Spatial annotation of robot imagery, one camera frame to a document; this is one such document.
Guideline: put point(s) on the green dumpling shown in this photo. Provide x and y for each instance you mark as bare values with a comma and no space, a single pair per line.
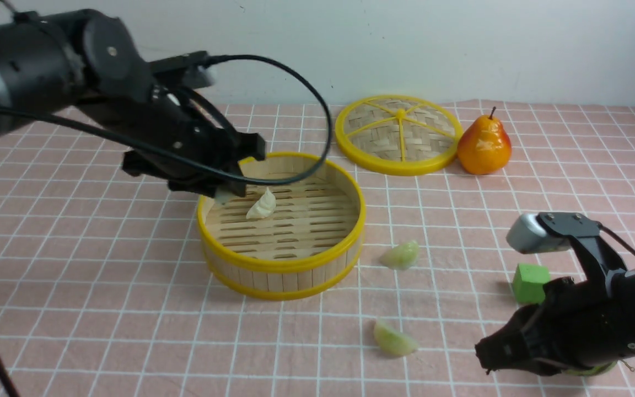
401,257
392,341

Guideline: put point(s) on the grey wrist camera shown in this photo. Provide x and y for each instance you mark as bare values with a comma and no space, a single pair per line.
527,236
197,77

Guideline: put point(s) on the pink checkered tablecloth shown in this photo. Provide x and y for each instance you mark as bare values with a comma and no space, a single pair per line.
104,290

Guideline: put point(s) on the bamboo steamer lid yellow rim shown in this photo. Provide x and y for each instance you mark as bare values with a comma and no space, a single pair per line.
398,135

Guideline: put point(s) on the orange yellow toy pear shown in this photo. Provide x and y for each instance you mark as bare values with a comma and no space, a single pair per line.
485,147

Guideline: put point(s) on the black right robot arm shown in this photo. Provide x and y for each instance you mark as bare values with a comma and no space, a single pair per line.
576,329

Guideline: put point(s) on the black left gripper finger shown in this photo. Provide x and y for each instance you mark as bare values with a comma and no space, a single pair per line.
225,193

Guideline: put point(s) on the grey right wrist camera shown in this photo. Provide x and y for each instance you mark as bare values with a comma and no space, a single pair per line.
527,236

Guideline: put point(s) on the green foam cube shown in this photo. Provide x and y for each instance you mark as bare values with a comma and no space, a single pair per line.
528,283

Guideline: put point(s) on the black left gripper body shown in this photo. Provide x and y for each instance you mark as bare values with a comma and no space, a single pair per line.
175,142

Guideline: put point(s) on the green toy watermelon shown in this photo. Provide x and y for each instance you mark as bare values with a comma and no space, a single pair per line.
598,370

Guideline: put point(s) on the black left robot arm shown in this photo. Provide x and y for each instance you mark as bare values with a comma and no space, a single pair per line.
88,60

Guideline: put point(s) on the white dumpling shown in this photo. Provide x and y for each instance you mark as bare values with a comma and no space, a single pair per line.
263,207

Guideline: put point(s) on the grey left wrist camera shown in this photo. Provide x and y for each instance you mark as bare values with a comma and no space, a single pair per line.
197,77

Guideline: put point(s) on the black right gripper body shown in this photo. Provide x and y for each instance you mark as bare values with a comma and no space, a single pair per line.
577,326

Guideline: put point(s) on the bamboo steamer tray yellow rim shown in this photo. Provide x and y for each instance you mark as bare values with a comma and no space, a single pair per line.
311,241

